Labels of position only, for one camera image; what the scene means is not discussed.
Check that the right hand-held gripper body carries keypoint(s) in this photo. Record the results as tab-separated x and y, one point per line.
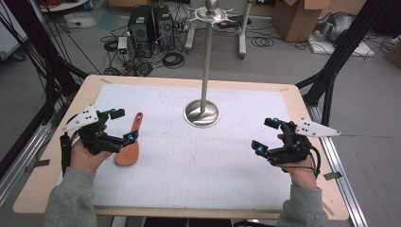
293	148

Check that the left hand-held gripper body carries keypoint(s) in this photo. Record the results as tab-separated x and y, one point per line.
94	138

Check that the wooden rice spatula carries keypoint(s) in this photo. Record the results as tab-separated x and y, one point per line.
127	156

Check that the person's left hand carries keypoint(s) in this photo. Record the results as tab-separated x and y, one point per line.
83	160

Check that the person's right hand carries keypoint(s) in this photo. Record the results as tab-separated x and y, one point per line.
302	176

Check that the black tape piece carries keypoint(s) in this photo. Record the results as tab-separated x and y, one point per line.
38	164
333	176

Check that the white grid mat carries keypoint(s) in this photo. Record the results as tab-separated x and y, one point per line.
189	164

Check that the small white power box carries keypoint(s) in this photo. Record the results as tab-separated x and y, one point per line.
122	47

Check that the black computer tower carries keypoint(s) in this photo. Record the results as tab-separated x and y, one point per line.
164	26
140	28

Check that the metal utensil hanging stand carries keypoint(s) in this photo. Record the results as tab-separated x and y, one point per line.
205	63

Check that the white flat board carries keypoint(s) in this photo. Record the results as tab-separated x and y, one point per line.
343	48

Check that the large cardboard box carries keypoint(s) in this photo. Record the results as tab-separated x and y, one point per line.
296	20

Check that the grey rounded appliance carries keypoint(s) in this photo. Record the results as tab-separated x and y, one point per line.
335	26

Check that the small cardboard box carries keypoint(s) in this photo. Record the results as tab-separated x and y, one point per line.
394	53

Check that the aluminium rail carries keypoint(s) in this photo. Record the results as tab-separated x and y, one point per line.
22	164
342	176

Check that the black metal frame post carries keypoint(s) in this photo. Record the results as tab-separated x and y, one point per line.
340	53
53	69

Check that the white rolling stand frame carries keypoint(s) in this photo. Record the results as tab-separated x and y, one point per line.
242	34

